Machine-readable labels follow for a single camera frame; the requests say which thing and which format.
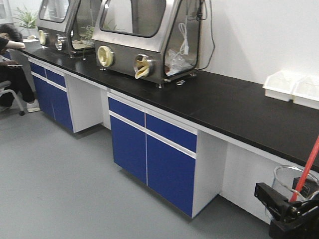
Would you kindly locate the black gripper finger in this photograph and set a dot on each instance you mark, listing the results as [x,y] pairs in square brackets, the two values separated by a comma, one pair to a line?
[295,220]
[276,204]

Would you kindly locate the red stirring rod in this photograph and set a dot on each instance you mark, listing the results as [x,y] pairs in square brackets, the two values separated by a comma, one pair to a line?
[306,170]

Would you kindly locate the clear glass beaker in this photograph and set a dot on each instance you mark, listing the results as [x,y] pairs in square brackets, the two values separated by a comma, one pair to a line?
[284,180]

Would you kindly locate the blue and white cabinet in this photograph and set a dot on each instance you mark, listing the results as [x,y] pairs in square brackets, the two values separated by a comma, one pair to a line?
[173,157]

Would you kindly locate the white plastic tray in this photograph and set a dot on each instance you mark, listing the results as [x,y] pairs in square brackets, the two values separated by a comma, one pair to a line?
[281,84]
[306,92]

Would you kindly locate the large steel glove box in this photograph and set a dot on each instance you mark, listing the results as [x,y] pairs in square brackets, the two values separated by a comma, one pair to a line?
[152,40]

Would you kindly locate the far blue white cabinet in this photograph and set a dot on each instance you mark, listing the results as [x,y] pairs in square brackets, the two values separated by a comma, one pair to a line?
[66,98]

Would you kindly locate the far steel glove box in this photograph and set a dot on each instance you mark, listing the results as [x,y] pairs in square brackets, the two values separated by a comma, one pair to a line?
[67,25]

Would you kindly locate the seated person in black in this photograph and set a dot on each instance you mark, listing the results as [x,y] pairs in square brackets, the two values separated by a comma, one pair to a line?
[10,38]

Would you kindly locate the green potted plant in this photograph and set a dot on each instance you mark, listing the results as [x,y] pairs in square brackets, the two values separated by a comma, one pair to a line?
[25,20]

